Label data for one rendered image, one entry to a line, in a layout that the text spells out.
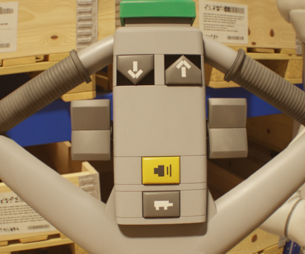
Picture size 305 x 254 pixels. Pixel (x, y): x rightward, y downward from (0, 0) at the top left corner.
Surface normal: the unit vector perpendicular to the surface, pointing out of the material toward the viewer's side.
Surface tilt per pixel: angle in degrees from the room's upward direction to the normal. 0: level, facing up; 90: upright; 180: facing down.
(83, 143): 57
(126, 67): 74
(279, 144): 90
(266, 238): 90
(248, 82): 110
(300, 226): 83
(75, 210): 68
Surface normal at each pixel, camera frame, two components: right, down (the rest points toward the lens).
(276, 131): -0.91, 0.11
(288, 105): -0.30, 0.56
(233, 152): 0.03, 0.37
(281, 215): -0.59, -0.24
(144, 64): 0.02, -0.03
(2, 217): 0.43, 0.22
